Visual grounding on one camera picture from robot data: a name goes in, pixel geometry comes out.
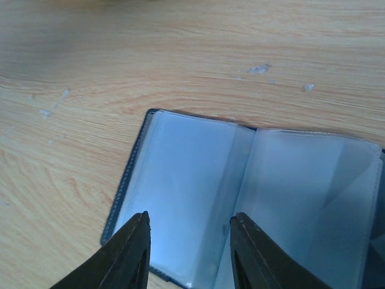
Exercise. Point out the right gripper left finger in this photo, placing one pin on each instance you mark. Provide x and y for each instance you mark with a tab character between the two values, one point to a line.
122	262

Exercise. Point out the blue card holder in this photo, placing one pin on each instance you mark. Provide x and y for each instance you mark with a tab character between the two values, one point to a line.
319	196

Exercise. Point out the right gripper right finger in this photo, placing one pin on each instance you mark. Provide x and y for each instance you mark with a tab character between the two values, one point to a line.
258	262

